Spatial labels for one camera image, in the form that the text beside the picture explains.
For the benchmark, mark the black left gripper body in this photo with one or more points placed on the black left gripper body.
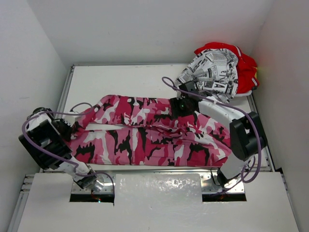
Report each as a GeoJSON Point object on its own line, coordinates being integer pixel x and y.
{"type": "Point", "coordinates": [63, 128]}

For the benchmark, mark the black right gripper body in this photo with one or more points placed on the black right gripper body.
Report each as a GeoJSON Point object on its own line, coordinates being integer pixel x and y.
{"type": "Point", "coordinates": [182, 109]}

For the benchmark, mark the pink camouflage trousers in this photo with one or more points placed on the pink camouflage trousers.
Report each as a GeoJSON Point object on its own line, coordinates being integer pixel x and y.
{"type": "Point", "coordinates": [124, 130]}

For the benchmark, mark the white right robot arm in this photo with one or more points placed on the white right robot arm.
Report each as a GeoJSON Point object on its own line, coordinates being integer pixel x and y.
{"type": "Point", "coordinates": [245, 130]}

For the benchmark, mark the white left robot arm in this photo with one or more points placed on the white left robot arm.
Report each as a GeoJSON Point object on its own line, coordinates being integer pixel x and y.
{"type": "Point", "coordinates": [42, 138]}

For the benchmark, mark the newspaper print white trousers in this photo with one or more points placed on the newspaper print white trousers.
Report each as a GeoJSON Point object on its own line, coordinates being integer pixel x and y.
{"type": "Point", "coordinates": [213, 71]}

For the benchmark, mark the red trousers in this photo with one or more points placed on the red trousers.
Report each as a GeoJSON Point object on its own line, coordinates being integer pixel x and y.
{"type": "Point", "coordinates": [246, 67]}

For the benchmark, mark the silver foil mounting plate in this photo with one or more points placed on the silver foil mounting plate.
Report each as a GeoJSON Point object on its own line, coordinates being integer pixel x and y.
{"type": "Point", "coordinates": [186, 184]}

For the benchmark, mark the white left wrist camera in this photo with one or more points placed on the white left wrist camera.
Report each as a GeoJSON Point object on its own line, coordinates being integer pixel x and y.
{"type": "Point", "coordinates": [69, 120]}

